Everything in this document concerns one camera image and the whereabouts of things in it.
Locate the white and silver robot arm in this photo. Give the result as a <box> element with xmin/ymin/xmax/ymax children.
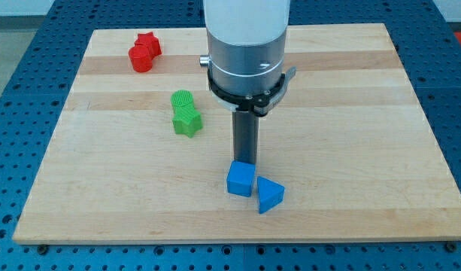
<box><xmin>203</xmin><ymin>0</ymin><xmax>290</xmax><ymax>96</ymax></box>

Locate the light wooden board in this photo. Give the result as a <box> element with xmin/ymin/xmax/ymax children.
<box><xmin>13</xmin><ymin>24</ymin><xmax>461</xmax><ymax>245</ymax></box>

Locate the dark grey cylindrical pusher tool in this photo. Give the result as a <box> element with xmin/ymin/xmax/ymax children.
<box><xmin>232</xmin><ymin>111</ymin><xmax>259</xmax><ymax>164</ymax></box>

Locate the green star block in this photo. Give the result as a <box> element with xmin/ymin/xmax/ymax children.
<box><xmin>172</xmin><ymin>106</ymin><xmax>203</xmax><ymax>138</ymax></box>

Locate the blue cube block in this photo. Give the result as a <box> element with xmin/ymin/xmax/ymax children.
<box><xmin>226</xmin><ymin>160</ymin><xmax>256</xmax><ymax>197</ymax></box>

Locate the green cylinder block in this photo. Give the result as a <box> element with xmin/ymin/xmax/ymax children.
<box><xmin>170</xmin><ymin>90</ymin><xmax>194</xmax><ymax>112</ymax></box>

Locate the blue triangle block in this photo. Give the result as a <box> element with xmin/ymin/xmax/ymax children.
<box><xmin>257</xmin><ymin>176</ymin><xmax>285</xmax><ymax>214</ymax></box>

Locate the red cylinder block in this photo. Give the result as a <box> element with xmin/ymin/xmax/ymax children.
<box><xmin>128</xmin><ymin>44</ymin><xmax>153</xmax><ymax>73</ymax></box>

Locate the red star block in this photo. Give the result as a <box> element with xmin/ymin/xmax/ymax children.
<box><xmin>134</xmin><ymin>32</ymin><xmax>162</xmax><ymax>59</ymax></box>

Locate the blue perforated metal table plate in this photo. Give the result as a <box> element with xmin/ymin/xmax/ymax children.
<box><xmin>0</xmin><ymin>0</ymin><xmax>461</xmax><ymax>270</ymax></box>

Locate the black clamp ring with lever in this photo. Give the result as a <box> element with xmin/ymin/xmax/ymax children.
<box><xmin>207</xmin><ymin>66</ymin><xmax>298</xmax><ymax>118</ymax></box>

